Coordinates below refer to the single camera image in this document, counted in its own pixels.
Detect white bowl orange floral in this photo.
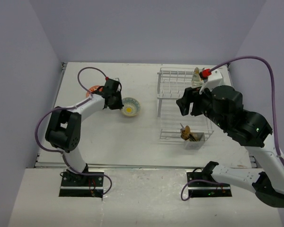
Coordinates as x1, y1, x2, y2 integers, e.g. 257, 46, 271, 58
86, 85, 103, 97

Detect white bowl yellow dots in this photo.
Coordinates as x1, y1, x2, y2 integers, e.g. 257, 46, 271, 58
121, 97, 141, 117

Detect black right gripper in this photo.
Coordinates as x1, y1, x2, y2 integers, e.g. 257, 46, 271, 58
176, 81, 227, 129

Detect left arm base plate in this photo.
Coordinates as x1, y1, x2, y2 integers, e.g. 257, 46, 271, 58
59, 170, 104, 198

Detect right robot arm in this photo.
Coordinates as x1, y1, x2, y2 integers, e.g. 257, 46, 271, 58
176, 85, 284, 208

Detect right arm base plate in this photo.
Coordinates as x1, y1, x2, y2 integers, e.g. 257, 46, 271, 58
186, 168, 232, 198

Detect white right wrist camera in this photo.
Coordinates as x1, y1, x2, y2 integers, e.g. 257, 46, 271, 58
199, 69, 223, 94

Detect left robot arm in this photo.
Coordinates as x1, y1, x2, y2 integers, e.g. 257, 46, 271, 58
45, 79, 123, 186

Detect silver cutlery holder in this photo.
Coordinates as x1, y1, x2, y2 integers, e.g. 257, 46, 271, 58
184, 132, 206, 150

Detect white wire dish rack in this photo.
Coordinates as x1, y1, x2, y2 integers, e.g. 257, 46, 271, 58
157, 67, 214, 146

